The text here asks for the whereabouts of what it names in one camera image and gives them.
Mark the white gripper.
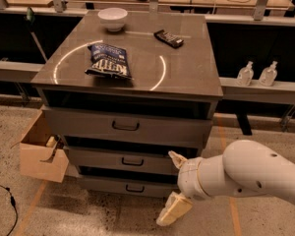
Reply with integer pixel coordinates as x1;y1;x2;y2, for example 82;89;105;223
156;150;208;226

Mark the grey drawer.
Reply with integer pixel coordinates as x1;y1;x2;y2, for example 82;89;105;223
78;175;178;198
43;106;211;148
65;147;200;175

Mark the blue chip bag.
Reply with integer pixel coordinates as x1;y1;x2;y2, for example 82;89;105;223
85;42;132;79

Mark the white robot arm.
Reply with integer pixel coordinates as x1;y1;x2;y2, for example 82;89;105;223
156;140;295;226

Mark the grey bottom drawer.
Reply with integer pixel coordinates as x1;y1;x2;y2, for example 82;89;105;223
78;175;178;198

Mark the grey drawer cabinet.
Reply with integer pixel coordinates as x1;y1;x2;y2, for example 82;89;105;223
30;10;224;203

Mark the grey top drawer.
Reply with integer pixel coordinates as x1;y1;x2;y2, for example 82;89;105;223
43;106;211;148

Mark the left sanitizer bottle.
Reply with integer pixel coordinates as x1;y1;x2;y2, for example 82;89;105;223
237;61;254;87

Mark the sanitizer bottle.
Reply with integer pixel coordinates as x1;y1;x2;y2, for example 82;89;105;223
237;61;254;87
259;61;277;87

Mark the cardboard box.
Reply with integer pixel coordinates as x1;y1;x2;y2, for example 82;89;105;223
20;110;69;183

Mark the right sanitizer bottle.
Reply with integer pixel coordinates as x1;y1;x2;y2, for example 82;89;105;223
259;61;277;87

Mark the black snack bar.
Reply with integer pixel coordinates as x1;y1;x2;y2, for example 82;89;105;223
153;29;184;49

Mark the white bowl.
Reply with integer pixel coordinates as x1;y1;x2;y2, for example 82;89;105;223
97;8;128;31

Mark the grey metal shelf rail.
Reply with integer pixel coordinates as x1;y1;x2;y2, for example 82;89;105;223
0;61;295;105

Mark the black floor cable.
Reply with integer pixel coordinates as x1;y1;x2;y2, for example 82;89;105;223
0;183;19;236

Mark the green handled tool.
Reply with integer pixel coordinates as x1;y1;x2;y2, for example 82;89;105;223
25;7;47;61

